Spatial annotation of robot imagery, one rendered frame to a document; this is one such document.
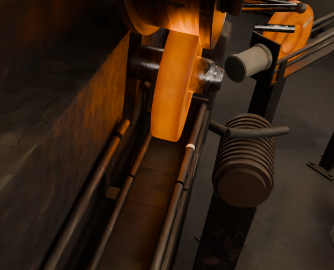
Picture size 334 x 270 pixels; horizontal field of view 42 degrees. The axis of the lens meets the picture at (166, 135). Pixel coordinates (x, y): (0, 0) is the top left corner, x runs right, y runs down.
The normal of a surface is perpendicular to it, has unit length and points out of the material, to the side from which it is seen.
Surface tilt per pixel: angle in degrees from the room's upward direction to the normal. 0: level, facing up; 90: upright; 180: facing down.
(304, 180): 0
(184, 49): 38
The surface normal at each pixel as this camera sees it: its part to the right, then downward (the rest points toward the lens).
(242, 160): -0.10, -0.83
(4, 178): 0.49, -0.65
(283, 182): 0.13, -0.80
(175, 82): -0.14, 0.18
